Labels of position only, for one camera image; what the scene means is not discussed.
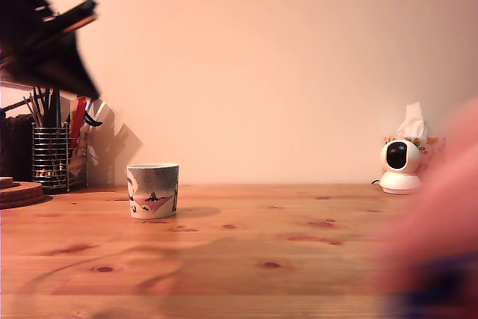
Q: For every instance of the painted landscape coffee cup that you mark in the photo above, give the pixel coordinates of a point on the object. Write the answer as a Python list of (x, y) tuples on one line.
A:
[(153, 184)]

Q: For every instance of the person's hand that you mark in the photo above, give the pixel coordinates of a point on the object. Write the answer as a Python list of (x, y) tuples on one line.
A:
[(440, 203)]

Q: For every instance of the dark wooden chopstick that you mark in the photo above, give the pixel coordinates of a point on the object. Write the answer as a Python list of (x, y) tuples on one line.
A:
[(30, 111), (58, 110), (48, 110)]

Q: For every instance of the dark wooden rod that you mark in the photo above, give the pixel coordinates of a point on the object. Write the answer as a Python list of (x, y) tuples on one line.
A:
[(15, 107)]

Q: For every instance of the red packet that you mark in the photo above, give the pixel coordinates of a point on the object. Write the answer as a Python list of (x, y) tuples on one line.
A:
[(77, 117)]

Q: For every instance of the white packet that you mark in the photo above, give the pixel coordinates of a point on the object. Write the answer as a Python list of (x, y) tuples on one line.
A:
[(98, 110)]

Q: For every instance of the dark brown woven basket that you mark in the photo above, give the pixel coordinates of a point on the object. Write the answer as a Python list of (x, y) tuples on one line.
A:
[(15, 147)]

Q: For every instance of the small cork coaster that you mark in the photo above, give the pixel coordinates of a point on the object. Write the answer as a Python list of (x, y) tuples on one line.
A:
[(7, 181)]

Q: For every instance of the white tissue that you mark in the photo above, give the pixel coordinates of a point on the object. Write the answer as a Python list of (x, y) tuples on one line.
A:
[(411, 121)]

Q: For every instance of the leaf print tissue box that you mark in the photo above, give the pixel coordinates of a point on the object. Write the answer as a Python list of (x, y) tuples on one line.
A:
[(433, 143)]

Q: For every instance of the small white round camera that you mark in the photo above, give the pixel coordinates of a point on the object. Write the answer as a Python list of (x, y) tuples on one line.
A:
[(397, 182)]

